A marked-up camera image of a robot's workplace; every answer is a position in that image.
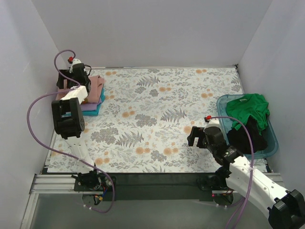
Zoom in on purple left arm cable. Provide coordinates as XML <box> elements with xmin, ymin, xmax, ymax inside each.
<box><xmin>26</xmin><ymin>49</ymin><xmax>115</xmax><ymax>214</ymax></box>

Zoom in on floral patterned tablecloth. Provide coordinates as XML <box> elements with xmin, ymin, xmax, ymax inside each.
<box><xmin>47</xmin><ymin>66</ymin><xmax>270</xmax><ymax>174</ymax></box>

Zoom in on green t-shirt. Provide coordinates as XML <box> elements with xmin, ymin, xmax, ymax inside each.
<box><xmin>226</xmin><ymin>94</ymin><xmax>270</xmax><ymax>134</ymax></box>

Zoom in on folded purple t-shirt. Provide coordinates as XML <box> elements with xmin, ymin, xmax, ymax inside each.
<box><xmin>81</xmin><ymin>101</ymin><xmax>102</xmax><ymax>111</ymax></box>

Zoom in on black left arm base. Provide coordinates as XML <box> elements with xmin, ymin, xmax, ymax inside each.
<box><xmin>71</xmin><ymin>170</ymin><xmax>117</xmax><ymax>192</ymax></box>

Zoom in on aluminium frame rail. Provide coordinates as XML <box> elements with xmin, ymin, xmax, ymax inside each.
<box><xmin>19</xmin><ymin>66</ymin><xmax>298</xmax><ymax>229</ymax></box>

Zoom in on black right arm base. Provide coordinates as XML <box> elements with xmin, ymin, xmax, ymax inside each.
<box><xmin>196</xmin><ymin>167</ymin><xmax>232</xmax><ymax>191</ymax></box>

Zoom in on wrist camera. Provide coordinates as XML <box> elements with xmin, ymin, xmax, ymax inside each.
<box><xmin>204</xmin><ymin>115</ymin><xmax>221</xmax><ymax>129</ymax></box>
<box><xmin>68</xmin><ymin>56</ymin><xmax>92</xmax><ymax>76</ymax></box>

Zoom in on pink t-shirt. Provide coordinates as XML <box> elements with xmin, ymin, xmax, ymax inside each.
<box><xmin>56</xmin><ymin>75</ymin><xmax>104</xmax><ymax>104</ymax></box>

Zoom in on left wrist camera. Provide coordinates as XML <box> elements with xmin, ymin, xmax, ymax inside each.
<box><xmin>68</xmin><ymin>56</ymin><xmax>92</xmax><ymax>76</ymax></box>

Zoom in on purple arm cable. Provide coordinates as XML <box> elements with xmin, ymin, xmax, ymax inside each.
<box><xmin>26</xmin><ymin>49</ymin><xmax>115</xmax><ymax>214</ymax></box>
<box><xmin>209</xmin><ymin>115</ymin><xmax>255</xmax><ymax>229</ymax></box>

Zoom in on black t-shirt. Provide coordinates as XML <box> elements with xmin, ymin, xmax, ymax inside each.
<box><xmin>227</xmin><ymin>116</ymin><xmax>268</xmax><ymax>155</ymax></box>

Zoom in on folded teal t-shirt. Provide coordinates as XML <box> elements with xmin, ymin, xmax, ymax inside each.
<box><xmin>81</xmin><ymin>88</ymin><xmax>105</xmax><ymax>116</ymax></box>

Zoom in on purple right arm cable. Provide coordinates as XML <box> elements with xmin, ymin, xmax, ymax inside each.
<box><xmin>209</xmin><ymin>115</ymin><xmax>255</xmax><ymax>229</ymax></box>

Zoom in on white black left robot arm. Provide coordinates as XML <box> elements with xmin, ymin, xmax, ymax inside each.
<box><xmin>51</xmin><ymin>70</ymin><xmax>94</xmax><ymax>174</ymax></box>

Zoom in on blue plastic bin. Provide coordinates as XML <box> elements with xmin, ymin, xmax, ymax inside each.
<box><xmin>216</xmin><ymin>94</ymin><xmax>279</xmax><ymax>159</ymax></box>

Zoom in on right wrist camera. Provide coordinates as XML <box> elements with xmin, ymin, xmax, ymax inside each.
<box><xmin>204</xmin><ymin>115</ymin><xmax>221</xmax><ymax>129</ymax></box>

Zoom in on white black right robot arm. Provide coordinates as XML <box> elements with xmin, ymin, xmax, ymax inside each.
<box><xmin>187</xmin><ymin>126</ymin><xmax>305</xmax><ymax>229</ymax></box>

